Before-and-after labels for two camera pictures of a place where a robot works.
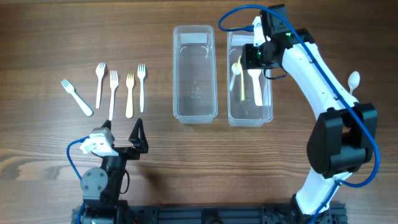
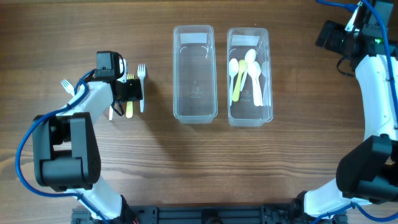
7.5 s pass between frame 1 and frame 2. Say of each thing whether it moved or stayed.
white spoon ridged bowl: moved
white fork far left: stayed
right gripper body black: moved
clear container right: stayed
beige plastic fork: stayed
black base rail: stayed
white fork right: stayed
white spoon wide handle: stayed
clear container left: stayed
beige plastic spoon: moved
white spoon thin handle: moved
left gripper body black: moved
